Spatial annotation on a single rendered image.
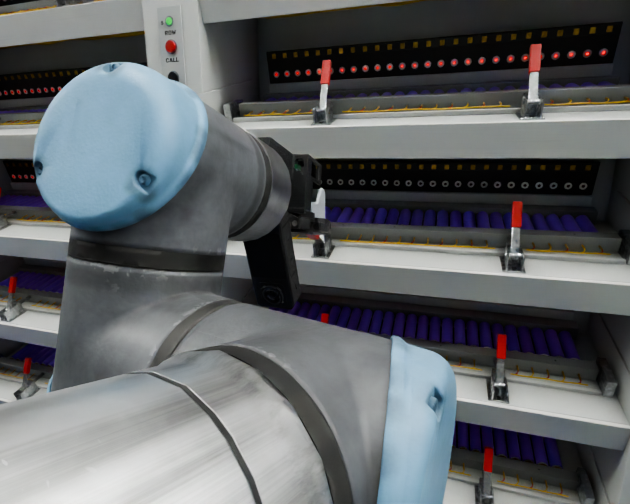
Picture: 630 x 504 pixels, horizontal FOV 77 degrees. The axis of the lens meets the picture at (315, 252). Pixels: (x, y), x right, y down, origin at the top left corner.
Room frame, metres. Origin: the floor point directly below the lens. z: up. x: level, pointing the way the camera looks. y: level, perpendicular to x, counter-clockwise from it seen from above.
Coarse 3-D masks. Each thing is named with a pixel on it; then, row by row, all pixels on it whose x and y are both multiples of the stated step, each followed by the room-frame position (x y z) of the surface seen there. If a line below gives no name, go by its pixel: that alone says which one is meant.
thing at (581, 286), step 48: (336, 192) 0.74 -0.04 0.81; (384, 192) 0.72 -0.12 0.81; (432, 192) 0.69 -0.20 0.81; (336, 240) 0.63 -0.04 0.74; (624, 240) 0.52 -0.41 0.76; (384, 288) 0.55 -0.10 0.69; (432, 288) 0.53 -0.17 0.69; (480, 288) 0.51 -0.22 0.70; (528, 288) 0.49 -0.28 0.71; (576, 288) 0.47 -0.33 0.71; (624, 288) 0.46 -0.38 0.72
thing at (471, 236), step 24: (384, 240) 0.61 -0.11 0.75; (408, 240) 0.60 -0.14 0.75; (432, 240) 0.59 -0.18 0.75; (456, 240) 0.57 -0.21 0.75; (480, 240) 0.57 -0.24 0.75; (504, 240) 0.56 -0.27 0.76; (528, 240) 0.55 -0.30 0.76; (552, 240) 0.54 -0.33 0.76; (576, 240) 0.53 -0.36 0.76; (600, 240) 0.53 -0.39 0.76
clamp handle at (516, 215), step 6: (516, 204) 0.53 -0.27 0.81; (522, 204) 0.53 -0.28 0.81; (516, 210) 0.53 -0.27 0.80; (516, 216) 0.52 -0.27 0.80; (516, 222) 0.52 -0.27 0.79; (516, 228) 0.52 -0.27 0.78; (516, 234) 0.52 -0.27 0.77; (516, 240) 0.51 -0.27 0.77; (516, 246) 0.51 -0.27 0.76; (510, 252) 0.51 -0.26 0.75; (516, 252) 0.51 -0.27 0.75
